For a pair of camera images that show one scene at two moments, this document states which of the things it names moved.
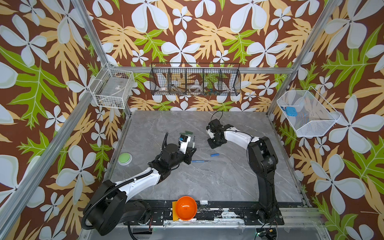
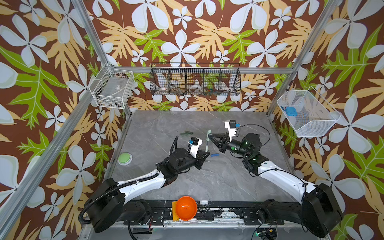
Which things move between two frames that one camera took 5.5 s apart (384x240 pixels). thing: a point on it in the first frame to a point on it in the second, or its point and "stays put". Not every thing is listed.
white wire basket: x=112 y=87 stays put
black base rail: x=209 y=213 stays put
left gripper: x=189 y=155 to x=199 y=160
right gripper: x=213 y=141 to x=223 y=144
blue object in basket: x=291 y=111 stays put
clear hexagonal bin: x=315 y=116 stays put
